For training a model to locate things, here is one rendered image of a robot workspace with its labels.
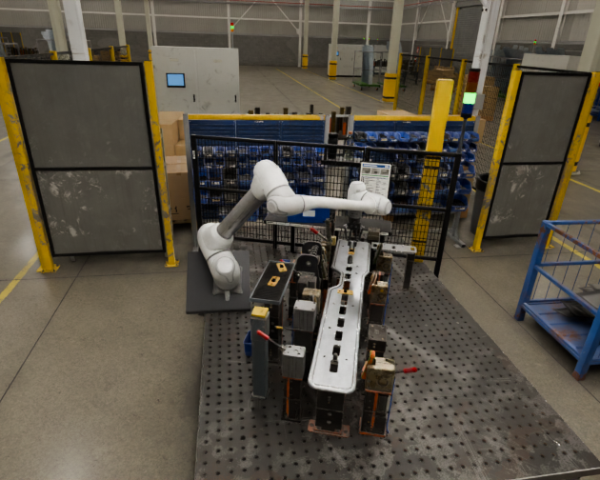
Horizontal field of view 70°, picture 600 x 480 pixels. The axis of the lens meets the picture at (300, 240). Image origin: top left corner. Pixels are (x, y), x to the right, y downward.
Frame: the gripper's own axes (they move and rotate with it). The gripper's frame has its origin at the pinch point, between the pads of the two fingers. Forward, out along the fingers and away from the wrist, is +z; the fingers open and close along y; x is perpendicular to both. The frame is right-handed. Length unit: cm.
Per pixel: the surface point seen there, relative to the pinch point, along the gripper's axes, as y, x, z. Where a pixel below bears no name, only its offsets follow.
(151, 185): -201, 126, 17
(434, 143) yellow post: 47, 58, -55
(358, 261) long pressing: 4.9, -9.9, 5.0
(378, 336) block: 18, -85, 2
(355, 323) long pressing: 7, -73, 5
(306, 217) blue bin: -34.8, 35.1, -1.8
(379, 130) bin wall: 11, 233, -29
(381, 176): 15, 55, -30
